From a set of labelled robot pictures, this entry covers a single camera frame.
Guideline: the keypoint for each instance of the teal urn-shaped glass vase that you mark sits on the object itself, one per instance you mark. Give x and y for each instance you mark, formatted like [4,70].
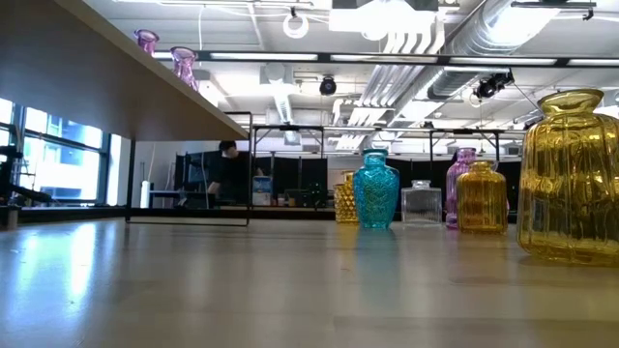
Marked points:
[376,193]

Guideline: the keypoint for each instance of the pink wavy-ribbed glass vase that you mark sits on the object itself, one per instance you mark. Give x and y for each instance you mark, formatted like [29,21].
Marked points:
[184,65]

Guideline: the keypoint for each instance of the pink flared diamond-cut vase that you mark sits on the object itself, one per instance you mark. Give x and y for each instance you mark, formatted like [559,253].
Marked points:
[146,39]

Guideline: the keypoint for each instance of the yellow large fluted vase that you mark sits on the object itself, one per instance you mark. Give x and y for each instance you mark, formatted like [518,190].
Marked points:
[570,193]

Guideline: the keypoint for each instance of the wooden shelf board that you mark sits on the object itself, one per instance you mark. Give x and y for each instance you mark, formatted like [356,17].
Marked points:
[97,72]

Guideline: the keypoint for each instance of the black device green lights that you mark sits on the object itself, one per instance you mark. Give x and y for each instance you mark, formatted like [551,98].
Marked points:
[315,193]

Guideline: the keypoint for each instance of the yellow honeycomb glass vase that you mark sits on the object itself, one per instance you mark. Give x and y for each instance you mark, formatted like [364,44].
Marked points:
[344,205]

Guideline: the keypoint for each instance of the blue white box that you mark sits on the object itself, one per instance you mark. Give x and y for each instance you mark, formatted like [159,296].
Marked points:
[261,191]

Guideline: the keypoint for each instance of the person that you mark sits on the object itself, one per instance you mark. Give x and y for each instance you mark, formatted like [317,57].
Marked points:
[232,169]

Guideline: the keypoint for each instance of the clear square glass bottle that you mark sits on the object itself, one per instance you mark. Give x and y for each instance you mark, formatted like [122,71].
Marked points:
[421,205]

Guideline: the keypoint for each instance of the black monitor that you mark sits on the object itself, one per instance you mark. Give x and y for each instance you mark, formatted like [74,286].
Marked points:
[191,169]

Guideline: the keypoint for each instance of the pink ribbed glass bottle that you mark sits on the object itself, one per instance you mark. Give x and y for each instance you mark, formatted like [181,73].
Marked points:
[452,193]

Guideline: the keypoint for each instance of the white cylinder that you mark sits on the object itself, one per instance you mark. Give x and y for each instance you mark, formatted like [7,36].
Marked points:
[145,193]

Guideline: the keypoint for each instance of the yellow ribbed glass bottle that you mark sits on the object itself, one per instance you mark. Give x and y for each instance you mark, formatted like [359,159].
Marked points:
[481,203]

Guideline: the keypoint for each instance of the black clamp-mounted light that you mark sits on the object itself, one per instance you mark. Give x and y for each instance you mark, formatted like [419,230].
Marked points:
[488,88]

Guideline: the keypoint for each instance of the large window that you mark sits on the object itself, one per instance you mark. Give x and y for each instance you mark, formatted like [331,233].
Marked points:
[63,164]

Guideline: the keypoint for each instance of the black ceiling track light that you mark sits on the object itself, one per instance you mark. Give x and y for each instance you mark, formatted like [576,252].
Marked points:
[553,4]

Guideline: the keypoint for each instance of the black background equipment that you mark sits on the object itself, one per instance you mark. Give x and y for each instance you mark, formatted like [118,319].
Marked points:
[12,192]

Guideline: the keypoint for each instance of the black background rig frame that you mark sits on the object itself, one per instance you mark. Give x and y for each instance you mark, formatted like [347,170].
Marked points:
[290,128]

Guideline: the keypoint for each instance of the black overhead camera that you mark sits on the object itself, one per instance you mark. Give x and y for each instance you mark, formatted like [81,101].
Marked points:
[328,87]

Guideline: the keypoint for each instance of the silver ceiling duct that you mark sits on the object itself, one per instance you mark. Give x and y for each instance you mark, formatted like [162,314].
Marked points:
[483,34]

